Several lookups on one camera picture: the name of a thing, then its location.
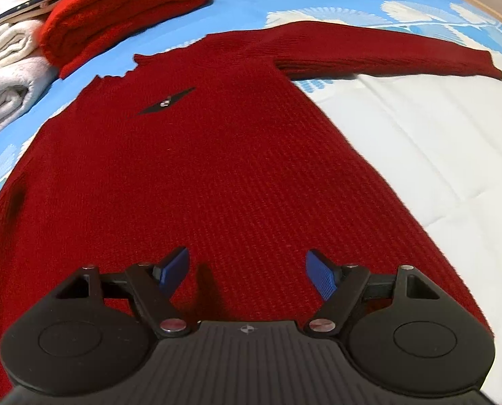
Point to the blue and white bed sheet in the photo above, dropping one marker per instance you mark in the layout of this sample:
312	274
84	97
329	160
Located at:
411	135

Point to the white folded quilt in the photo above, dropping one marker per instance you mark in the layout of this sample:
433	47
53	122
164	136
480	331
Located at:
6	44

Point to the grey-white folded quilt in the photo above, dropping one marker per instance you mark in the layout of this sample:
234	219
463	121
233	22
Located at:
10	93

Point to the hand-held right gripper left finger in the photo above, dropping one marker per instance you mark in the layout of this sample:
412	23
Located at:
175	271

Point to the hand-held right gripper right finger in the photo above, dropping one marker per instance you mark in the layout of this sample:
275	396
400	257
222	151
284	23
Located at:
322	276

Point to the dark red knit sweater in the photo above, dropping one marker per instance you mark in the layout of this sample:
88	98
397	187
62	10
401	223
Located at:
217	168

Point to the bright red folded blanket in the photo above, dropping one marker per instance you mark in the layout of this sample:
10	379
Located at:
120	12

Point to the star print cushion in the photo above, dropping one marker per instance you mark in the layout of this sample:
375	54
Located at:
44	2

